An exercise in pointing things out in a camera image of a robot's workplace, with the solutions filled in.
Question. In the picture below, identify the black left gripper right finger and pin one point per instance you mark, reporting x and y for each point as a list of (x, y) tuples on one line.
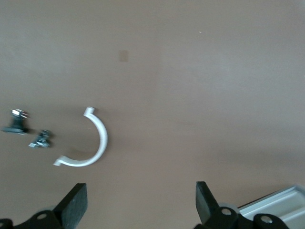
[(207, 210)]

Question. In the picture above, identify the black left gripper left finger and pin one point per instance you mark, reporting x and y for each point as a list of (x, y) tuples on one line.
[(71, 210)]

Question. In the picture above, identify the white plastic drawer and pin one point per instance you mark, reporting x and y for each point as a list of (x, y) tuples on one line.
[(281, 202), (295, 218)]

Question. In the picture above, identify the white drawer cabinet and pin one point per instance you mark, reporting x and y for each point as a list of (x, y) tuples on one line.
[(297, 188)]

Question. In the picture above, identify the chrome metal fitting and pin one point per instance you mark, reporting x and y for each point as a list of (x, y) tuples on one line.
[(41, 140)]

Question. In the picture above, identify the white semicircular clamp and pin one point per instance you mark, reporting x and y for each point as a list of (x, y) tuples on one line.
[(104, 138)]

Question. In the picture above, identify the black push switch component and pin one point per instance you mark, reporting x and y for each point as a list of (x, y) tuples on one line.
[(15, 124)]

